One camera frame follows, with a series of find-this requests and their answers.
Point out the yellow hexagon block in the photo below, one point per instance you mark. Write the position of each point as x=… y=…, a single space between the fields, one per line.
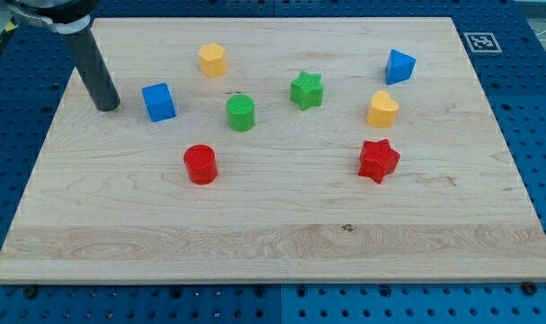
x=213 y=60

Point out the red cylinder block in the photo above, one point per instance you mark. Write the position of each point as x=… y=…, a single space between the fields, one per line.
x=200 y=163

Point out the green star block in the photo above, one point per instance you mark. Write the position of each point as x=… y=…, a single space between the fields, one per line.
x=307 y=90

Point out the blue triangle block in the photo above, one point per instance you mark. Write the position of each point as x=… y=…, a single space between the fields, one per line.
x=399 y=67

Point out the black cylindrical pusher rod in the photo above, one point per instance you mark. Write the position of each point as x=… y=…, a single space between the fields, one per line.
x=90 y=66

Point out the white fiducial marker tag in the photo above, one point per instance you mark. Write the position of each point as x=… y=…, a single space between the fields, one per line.
x=482 y=42

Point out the light wooden board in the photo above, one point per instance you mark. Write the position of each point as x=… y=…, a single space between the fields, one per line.
x=109 y=200

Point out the red star block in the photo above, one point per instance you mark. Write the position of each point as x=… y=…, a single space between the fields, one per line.
x=377 y=160

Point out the yellow heart block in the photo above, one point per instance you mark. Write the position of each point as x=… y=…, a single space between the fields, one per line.
x=383 y=110

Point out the blue cube block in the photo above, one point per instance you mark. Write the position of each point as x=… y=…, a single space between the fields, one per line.
x=158 y=102

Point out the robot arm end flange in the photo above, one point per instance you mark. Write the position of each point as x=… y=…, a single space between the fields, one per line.
x=58 y=16

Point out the green cylinder block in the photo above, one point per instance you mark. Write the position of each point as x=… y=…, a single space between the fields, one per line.
x=241 y=112

